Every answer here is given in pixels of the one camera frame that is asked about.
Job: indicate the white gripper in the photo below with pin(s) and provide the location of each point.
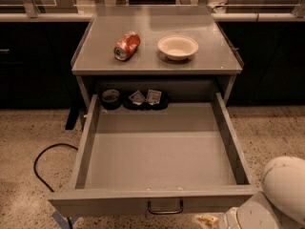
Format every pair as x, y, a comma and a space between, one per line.
229, 219

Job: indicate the grey top drawer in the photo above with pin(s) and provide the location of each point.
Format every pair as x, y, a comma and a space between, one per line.
188, 151

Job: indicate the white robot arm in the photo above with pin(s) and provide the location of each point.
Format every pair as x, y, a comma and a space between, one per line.
280, 204

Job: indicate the grey metal drawer cabinet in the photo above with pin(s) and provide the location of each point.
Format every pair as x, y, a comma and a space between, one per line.
94, 55

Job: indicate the right white tag packet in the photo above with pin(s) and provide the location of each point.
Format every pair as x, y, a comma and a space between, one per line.
153, 97

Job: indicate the white tag packet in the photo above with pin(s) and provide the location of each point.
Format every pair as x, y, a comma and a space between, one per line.
153, 97
137, 98

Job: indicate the left white tag packet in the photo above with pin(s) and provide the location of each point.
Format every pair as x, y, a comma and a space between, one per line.
137, 98

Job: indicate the blue tape floor marker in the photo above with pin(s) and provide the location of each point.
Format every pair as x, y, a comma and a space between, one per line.
64, 223

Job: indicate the black round container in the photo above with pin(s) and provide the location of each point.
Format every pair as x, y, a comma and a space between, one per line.
110, 99

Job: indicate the white paper bowl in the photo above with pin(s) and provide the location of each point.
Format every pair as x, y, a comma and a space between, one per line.
178, 47

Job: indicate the crushed red soda can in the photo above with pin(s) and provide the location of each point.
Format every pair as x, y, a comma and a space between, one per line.
126, 46

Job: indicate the black top drawer handle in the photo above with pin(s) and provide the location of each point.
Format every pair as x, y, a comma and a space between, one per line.
163, 207

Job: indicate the black counter with white rail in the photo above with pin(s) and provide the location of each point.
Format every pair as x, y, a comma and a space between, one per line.
36, 66

